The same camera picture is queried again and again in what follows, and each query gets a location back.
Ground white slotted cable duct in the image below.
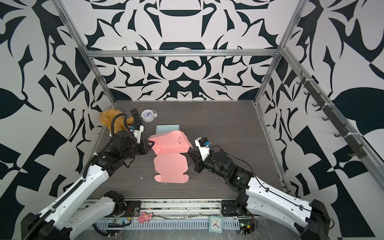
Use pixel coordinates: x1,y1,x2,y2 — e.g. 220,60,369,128
96,219,240,231

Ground black remote control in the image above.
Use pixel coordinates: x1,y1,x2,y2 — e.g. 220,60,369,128
130,108,142,125

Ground pink small toy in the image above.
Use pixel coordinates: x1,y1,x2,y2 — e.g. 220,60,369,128
138,212,153,224

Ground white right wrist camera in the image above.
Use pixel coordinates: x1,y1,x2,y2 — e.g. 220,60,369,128
195,137,211,161

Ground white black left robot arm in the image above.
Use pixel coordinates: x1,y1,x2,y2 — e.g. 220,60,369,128
21,114,154,240

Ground green square clock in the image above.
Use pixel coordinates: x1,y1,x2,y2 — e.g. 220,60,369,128
209,216,223,234

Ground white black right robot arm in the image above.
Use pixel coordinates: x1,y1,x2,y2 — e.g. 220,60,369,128
188,150,334,240

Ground black wall hook rail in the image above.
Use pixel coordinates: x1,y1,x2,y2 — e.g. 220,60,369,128
298,77,368,159

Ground white round alarm clock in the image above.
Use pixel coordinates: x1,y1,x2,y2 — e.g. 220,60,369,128
141,109,158,123

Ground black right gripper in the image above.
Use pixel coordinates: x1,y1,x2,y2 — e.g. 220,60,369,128
188,150,231,182

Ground light blue paper box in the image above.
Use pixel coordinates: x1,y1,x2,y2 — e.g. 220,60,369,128
156,125,180,135

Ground pink paper boxes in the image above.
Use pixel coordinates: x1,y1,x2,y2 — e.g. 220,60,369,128
149,131,192,184

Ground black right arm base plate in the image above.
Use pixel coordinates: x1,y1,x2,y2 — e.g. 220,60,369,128
221,200,248,217

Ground small electronics board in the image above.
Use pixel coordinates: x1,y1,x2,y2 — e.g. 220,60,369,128
239,218,258,236

